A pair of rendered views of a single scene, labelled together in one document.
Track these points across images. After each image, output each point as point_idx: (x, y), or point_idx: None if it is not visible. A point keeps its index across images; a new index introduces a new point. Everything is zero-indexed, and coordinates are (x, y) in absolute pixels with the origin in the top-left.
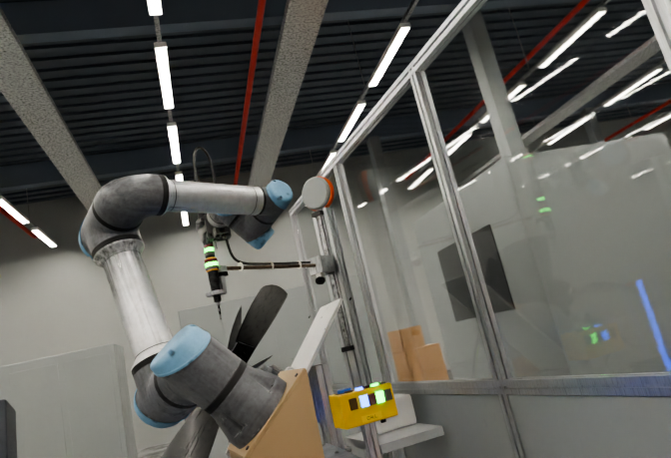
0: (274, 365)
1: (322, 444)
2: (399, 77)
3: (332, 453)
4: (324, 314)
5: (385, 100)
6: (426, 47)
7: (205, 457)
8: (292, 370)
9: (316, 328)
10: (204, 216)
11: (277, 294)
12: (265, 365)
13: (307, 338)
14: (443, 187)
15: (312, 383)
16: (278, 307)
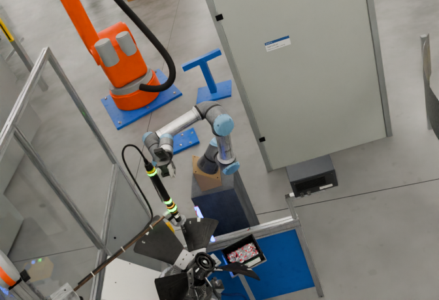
0: (169, 270)
1: (193, 195)
2: (8, 131)
3: (195, 182)
4: (114, 279)
5: (2, 151)
6: (19, 110)
7: (231, 264)
8: (193, 162)
9: (124, 285)
10: (170, 158)
11: (144, 238)
12: (174, 269)
13: (129, 299)
14: (55, 181)
15: None
16: (145, 251)
